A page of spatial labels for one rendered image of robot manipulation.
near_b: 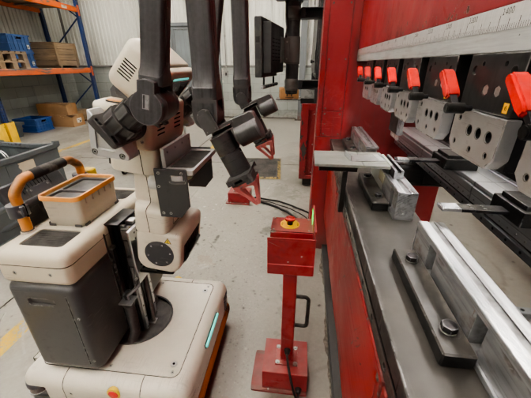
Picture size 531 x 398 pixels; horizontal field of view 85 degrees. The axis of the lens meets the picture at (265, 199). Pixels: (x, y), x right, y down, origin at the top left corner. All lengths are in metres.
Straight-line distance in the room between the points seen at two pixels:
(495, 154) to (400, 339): 0.35
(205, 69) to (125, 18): 8.50
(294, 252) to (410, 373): 0.53
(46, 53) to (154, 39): 7.87
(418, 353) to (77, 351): 1.11
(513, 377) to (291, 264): 0.65
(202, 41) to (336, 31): 1.36
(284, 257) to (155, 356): 0.67
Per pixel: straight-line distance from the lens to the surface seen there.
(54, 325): 1.29
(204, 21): 0.70
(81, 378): 1.43
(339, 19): 1.98
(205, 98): 0.69
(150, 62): 0.73
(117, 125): 0.78
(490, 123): 0.57
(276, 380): 1.50
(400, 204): 0.99
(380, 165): 1.11
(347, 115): 2.00
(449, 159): 1.21
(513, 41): 0.58
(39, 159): 3.02
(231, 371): 1.61
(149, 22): 0.73
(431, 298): 0.69
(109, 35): 9.39
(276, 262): 1.02
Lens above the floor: 1.32
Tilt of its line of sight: 25 degrees down
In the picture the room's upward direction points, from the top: straight up
